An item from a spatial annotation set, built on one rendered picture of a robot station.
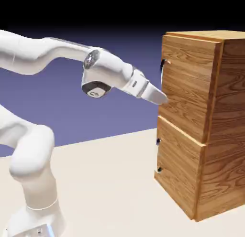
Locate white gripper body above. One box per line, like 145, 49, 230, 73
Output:
141, 82, 169, 106

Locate tall wooden cabinet door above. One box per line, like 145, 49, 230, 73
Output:
158, 34, 224, 144

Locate short wooden cabinet door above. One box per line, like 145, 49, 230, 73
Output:
154, 115, 206, 220

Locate light wooden cabinet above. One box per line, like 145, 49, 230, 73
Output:
154, 30, 245, 223

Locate long dark curved handle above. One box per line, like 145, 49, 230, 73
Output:
159, 58, 171, 86

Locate short dark curved handle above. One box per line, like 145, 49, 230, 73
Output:
155, 138, 163, 173

